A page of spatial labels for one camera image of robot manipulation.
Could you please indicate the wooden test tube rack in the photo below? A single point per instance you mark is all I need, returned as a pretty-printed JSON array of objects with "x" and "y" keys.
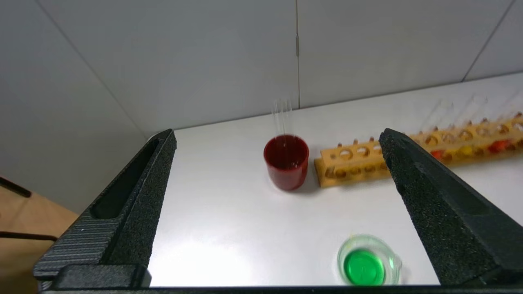
[{"x": 351, "y": 169}]

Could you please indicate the black metal stand frame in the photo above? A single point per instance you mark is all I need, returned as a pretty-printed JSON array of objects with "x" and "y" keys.
[{"x": 20, "y": 212}]

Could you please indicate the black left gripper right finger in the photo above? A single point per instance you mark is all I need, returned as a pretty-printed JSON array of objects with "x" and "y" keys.
[{"x": 441, "y": 212}]

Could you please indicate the red pigment glass test tube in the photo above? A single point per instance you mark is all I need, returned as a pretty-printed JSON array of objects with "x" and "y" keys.
[
  {"x": 504, "y": 139},
  {"x": 439, "y": 116}
]

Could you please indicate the blue pigment glass test tube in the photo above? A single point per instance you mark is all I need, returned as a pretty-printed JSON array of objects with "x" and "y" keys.
[{"x": 279, "y": 122}]

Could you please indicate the dark red plastic cup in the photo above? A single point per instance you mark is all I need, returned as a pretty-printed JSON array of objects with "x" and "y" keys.
[{"x": 286, "y": 165}]

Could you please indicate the clear glass dish with spout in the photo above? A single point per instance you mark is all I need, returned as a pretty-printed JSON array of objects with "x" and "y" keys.
[{"x": 365, "y": 263}]

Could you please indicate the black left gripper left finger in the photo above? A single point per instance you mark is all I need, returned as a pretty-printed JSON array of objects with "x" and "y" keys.
[{"x": 135, "y": 196}]

